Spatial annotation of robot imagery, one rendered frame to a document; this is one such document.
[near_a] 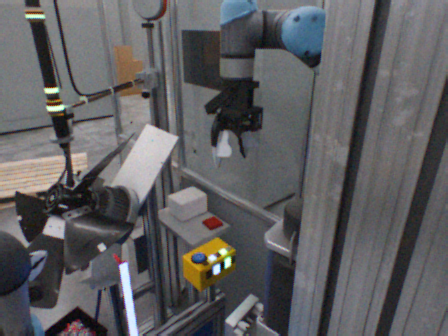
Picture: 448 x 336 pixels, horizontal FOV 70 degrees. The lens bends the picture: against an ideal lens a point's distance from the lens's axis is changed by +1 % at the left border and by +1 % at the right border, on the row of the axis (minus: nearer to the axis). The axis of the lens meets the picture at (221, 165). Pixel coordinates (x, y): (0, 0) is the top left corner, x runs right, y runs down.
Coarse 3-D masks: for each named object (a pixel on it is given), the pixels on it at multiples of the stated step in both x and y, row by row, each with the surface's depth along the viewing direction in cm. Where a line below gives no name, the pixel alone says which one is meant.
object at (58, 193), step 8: (56, 184) 115; (64, 184) 115; (48, 192) 117; (56, 192) 113; (64, 192) 112; (72, 192) 115; (80, 192) 118; (88, 192) 121; (48, 200) 115; (56, 200) 111; (64, 200) 111; (72, 200) 114; (80, 200) 116; (88, 200) 119; (48, 208) 114; (56, 208) 110; (64, 208) 112; (72, 208) 114; (56, 216) 113
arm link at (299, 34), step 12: (288, 12) 56; (300, 12) 50; (312, 12) 50; (324, 12) 50; (276, 24) 60; (288, 24) 52; (300, 24) 50; (312, 24) 50; (324, 24) 50; (276, 36) 60; (288, 36) 52; (300, 36) 51; (312, 36) 51; (288, 48) 54; (300, 48) 52; (312, 48) 52; (300, 60) 57; (312, 60) 55
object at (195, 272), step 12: (216, 240) 116; (192, 252) 110; (204, 252) 110; (216, 252) 109; (228, 252) 110; (192, 264) 104; (216, 264) 106; (192, 276) 106; (204, 276) 104; (216, 276) 108; (204, 288) 106
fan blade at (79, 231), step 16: (80, 224) 104; (96, 224) 104; (112, 224) 103; (128, 224) 101; (64, 240) 100; (80, 240) 98; (96, 240) 97; (112, 240) 96; (64, 256) 95; (80, 256) 93; (96, 256) 92
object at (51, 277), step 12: (36, 240) 113; (48, 240) 114; (60, 240) 114; (48, 252) 112; (60, 252) 113; (48, 264) 111; (60, 264) 112; (48, 276) 110; (60, 276) 111; (48, 288) 109; (48, 300) 108
